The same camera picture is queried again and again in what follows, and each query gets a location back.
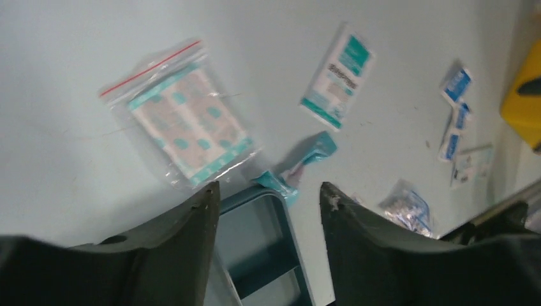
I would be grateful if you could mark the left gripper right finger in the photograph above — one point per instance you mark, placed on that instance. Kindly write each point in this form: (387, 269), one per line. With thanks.
(376, 262)

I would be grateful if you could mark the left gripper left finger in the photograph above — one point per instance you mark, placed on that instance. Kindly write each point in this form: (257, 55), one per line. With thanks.
(164, 261)

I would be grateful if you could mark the zip bag of bandages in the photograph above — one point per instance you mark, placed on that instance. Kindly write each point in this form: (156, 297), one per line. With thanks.
(181, 119)

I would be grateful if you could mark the yellow medicine kit box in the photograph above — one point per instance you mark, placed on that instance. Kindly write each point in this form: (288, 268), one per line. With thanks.
(521, 107)

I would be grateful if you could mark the cotton swabs bag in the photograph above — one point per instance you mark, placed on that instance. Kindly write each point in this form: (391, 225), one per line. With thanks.
(405, 207)

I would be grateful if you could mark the teal divided plastic tray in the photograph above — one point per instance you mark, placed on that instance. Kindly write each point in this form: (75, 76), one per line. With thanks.
(256, 258)

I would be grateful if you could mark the twisted teal wrapper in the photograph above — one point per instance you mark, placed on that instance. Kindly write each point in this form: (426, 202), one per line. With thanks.
(285, 177)

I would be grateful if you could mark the white flat labelled packet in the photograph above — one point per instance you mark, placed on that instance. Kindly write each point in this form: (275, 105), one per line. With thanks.
(471, 164)

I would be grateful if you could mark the teal gauze dressing packet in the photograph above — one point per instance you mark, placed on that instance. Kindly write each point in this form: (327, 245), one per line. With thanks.
(339, 78)

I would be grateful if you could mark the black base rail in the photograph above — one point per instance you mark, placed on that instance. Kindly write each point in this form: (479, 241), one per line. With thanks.
(518, 214)

